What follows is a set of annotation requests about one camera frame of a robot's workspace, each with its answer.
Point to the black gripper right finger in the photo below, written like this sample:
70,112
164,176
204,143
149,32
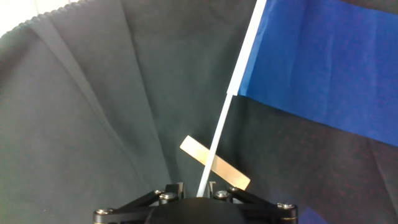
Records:
267,214

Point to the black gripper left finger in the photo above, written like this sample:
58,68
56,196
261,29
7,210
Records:
130,214

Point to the blue flag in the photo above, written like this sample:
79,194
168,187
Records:
326,62

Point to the blue mountain print sheet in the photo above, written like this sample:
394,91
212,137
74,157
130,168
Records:
311,217

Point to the small wooden block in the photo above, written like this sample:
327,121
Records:
230,174

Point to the black cloth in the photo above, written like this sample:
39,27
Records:
77,109

